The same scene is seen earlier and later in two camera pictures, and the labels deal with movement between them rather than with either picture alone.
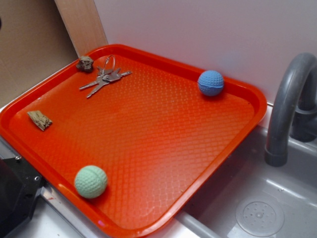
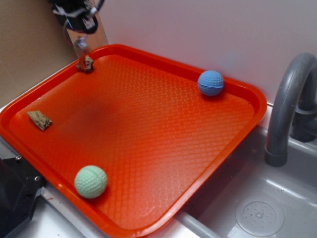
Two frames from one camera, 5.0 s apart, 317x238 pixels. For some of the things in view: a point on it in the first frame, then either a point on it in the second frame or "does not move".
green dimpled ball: x=90 y=182 does not move
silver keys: x=108 y=74 → x=80 y=44
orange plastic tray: x=128 y=140 does not move
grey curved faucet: x=293 y=112 does not move
